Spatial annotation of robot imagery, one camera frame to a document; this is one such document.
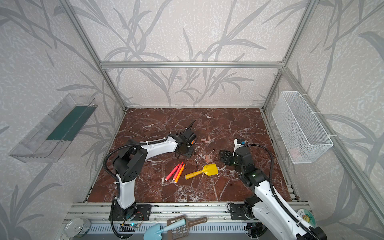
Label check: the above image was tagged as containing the pink marker pen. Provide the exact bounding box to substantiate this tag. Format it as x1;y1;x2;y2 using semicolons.
165;164;180;181

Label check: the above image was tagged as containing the red marker pen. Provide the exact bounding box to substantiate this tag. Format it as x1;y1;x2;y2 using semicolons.
173;162;184;181

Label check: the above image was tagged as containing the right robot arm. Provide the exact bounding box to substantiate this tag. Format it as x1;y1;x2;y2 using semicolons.
219;144;327;240

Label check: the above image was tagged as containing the yellow toy shovel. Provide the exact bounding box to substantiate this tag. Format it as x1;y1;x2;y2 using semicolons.
185;164;219;180

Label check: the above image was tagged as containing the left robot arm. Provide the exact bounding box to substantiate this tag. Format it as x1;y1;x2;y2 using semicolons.
103;128;197;211

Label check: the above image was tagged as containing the orange marker pen lower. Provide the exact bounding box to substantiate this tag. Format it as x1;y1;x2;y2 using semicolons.
175;164;186;184

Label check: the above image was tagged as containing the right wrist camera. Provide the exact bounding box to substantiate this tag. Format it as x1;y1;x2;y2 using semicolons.
234;139;248;152

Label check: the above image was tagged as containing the small circuit board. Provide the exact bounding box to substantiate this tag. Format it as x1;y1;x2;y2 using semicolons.
119;223;141;232

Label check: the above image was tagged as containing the metal tin can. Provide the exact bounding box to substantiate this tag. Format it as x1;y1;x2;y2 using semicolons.
64;218;92;238

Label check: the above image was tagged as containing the white wire mesh basket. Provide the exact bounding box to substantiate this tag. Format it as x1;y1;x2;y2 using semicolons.
272;91;334;164

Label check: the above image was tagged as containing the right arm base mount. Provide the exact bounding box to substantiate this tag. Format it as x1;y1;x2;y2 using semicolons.
227;203;248;221

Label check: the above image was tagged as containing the light blue toy shovel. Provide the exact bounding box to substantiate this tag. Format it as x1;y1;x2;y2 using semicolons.
144;220;186;240

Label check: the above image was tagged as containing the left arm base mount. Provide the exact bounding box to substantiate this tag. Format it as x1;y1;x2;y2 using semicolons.
109;203;152;222

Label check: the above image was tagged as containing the clear plastic wall bin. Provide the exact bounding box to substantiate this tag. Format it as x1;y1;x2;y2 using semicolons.
9;94;98;163

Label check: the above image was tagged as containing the brown toy rake sieve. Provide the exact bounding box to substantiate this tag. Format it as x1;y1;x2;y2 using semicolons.
167;215;208;240

